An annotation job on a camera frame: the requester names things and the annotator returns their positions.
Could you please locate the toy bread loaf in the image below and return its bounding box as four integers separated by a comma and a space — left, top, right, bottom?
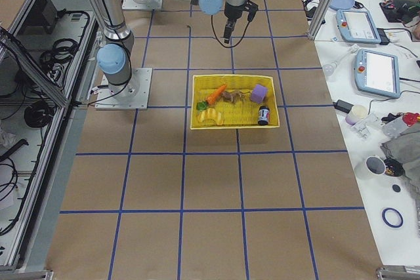
198, 108, 223, 126

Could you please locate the orange toy carrot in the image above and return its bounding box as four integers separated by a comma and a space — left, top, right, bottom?
196, 84, 227, 111

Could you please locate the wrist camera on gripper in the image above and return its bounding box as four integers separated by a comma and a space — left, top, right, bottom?
244, 0, 259, 23

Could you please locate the upper teach pendant tablet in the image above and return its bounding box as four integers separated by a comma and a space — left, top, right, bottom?
335, 9, 381, 44

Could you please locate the light bulb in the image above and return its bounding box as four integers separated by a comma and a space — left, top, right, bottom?
322, 55, 345, 78

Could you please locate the blue tape ring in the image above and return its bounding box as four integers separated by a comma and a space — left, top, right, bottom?
381, 207, 404, 229

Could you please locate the white mug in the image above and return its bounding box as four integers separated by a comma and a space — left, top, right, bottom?
354, 155, 387, 180

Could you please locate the blue plastic plate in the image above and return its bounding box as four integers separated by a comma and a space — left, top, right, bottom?
329, 0, 355, 10

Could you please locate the grey cloth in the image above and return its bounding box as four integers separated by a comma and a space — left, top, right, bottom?
381, 126, 419, 200

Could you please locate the lower teach pendant tablet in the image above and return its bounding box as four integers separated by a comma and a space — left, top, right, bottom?
354, 49, 401, 99

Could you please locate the teach pendant tablet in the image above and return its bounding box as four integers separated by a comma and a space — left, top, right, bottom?
354, 49, 401, 99
335, 9, 381, 44

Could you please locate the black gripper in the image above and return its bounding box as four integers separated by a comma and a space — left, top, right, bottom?
223, 3, 247, 44

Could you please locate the toy lion figurine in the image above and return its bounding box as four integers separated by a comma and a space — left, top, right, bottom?
220, 90, 250, 104

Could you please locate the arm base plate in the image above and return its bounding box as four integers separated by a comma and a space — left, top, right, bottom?
94, 68, 152, 110
122, 0, 163, 11

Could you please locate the yellow woven basket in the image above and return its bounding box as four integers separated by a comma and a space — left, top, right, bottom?
190, 74, 280, 130

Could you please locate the white lidded jar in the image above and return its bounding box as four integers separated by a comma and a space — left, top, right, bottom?
345, 105, 368, 125

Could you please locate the small dark labelled bottle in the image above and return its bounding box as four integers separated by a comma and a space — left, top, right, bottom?
257, 106, 270, 126

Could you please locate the purple foam cube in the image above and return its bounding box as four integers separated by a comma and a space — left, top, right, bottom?
250, 84, 268, 104

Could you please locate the black bowl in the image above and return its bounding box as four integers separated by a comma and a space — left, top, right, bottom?
384, 158, 405, 177

